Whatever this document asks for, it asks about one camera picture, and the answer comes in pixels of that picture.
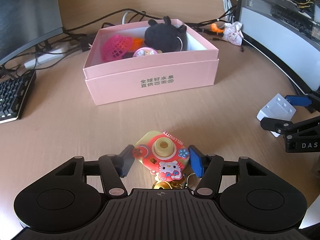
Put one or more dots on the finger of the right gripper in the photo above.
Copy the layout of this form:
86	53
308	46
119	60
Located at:
277	125
299	100

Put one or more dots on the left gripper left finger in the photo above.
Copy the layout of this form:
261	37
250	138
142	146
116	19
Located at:
113	168

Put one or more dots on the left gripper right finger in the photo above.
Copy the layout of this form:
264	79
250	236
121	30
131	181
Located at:
208	168

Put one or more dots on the white grey adapter block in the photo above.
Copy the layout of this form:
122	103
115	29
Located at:
277	108

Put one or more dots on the hello kitty toy camera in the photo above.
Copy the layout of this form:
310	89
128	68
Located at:
163	154

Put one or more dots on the gold bell keychain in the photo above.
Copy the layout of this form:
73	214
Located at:
188	181

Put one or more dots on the white pink wrapper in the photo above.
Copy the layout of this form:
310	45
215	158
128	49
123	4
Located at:
232	33

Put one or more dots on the orange plastic toy piece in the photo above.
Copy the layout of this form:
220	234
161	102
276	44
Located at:
214	28

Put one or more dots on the pink yellow cake toy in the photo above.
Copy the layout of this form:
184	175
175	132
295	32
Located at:
145	51

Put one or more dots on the pink plastic strainer scoop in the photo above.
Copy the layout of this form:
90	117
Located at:
115	48

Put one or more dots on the black plush toy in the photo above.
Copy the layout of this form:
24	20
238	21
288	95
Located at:
165	36

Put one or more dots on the white glass computer case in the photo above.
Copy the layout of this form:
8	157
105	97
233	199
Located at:
287	32

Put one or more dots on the pink cardboard box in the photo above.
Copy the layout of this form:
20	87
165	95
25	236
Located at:
136	77

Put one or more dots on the black keyboard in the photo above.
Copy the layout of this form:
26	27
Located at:
14	94

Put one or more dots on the white desk power strip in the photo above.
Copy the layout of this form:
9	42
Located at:
57	53

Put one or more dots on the black computer monitor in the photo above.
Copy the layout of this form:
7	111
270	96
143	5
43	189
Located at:
25	23

